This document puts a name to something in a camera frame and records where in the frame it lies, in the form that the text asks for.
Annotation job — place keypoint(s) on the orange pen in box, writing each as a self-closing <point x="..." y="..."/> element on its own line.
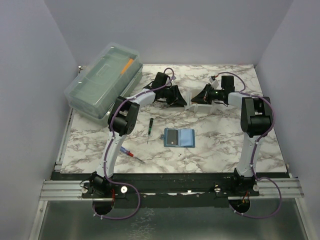
<point x="130" y="61"/>

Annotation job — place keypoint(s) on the white plastic card tray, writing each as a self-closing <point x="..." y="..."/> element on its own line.
<point x="197" y="107"/>

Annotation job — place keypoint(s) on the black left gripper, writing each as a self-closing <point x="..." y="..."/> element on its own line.
<point x="176" y="98"/>

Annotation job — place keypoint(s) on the blue leather card holder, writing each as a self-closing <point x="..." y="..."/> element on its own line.
<point x="186" y="138"/>

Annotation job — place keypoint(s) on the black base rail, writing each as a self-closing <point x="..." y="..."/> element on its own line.
<point x="205" y="200"/>

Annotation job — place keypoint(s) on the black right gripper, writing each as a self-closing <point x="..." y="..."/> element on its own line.
<point x="204" y="97"/>

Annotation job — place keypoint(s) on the green black screwdriver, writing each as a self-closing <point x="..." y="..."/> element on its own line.
<point x="150" y="128"/>

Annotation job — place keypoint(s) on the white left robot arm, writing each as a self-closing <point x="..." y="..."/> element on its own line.
<point x="122" y="121"/>

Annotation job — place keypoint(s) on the aluminium frame rail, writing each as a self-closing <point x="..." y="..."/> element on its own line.
<point x="60" y="190"/>

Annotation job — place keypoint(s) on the clear plastic storage box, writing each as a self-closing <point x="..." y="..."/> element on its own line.
<point x="97" y="86"/>

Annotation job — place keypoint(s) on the blue red screwdriver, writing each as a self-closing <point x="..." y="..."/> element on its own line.
<point x="130" y="154"/>

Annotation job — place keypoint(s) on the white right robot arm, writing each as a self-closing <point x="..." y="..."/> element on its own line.
<point x="256" y="117"/>

